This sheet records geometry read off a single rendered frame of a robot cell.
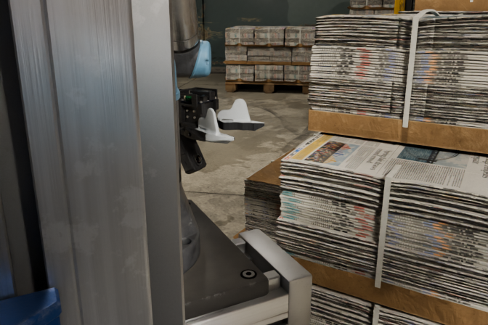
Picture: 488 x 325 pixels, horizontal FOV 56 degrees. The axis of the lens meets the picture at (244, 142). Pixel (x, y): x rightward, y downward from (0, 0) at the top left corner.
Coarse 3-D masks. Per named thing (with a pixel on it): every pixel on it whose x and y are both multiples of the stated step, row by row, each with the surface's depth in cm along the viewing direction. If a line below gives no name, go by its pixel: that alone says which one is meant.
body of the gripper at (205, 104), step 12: (180, 96) 84; (192, 96) 83; (204, 96) 85; (216, 96) 88; (180, 108) 85; (192, 108) 85; (204, 108) 84; (216, 108) 88; (180, 120) 86; (192, 120) 86; (180, 132) 86
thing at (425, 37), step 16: (432, 16) 95; (448, 16) 96; (400, 32) 80; (432, 32) 78; (400, 48) 81; (416, 48) 80; (400, 64) 81; (416, 64) 81; (400, 80) 82; (416, 80) 81; (400, 96) 82; (416, 96) 81; (400, 112) 83; (416, 112) 82
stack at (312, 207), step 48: (336, 144) 85; (384, 144) 86; (288, 192) 79; (336, 192) 74; (384, 192) 70; (432, 192) 66; (480, 192) 64; (288, 240) 81; (336, 240) 76; (384, 240) 72; (432, 240) 68; (480, 240) 65; (432, 288) 70; (480, 288) 66
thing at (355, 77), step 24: (336, 24) 87; (360, 24) 83; (384, 24) 81; (336, 48) 86; (360, 48) 84; (384, 48) 82; (312, 72) 91; (336, 72) 87; (360, 72) 85; (384, 72) 83; (312, 96) 90; (336, 96) 88; (360, 96) 86; (384, 96) 84
